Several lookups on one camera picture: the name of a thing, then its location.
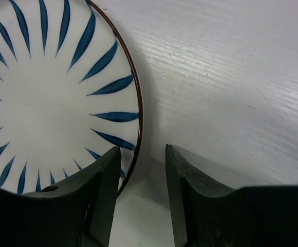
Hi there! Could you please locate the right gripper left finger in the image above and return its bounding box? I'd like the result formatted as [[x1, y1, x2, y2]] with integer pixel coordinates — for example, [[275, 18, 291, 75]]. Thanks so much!
[[0, 147, 121, 246]]

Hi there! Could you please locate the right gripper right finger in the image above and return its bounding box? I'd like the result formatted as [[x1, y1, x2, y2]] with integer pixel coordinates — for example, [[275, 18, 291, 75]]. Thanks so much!
[[165, 145, 298, 246]]

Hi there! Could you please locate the blue striped white plate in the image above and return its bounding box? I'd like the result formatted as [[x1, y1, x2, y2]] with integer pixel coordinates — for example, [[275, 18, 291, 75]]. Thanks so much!
[[0, 1, 143, 193]]

